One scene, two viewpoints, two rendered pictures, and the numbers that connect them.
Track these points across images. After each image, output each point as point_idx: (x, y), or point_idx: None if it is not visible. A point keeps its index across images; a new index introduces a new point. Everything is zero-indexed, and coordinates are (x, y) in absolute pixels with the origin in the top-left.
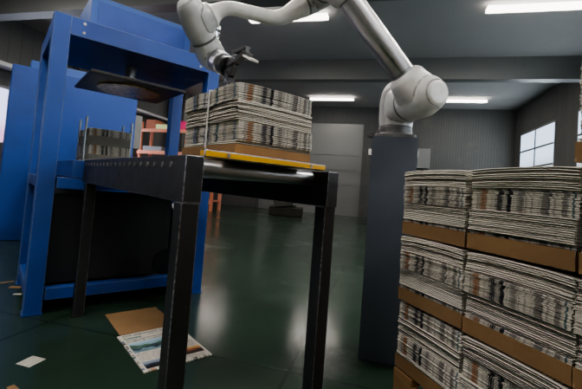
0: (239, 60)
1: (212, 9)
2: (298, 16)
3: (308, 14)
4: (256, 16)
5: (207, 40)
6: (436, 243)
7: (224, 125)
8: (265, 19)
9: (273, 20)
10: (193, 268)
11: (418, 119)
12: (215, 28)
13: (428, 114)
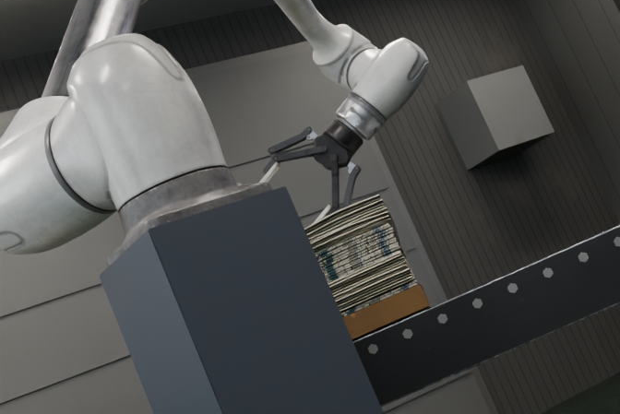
0: (298, 158)
1: (313, 56)
2: None
3: None
4: (289, 16)
5: (351, 90)
6: None
7: None
8: (284, 9)
9: (277, 2)
10: None
11: (75, 231)
12: (333, 70)
13: (40, 252)
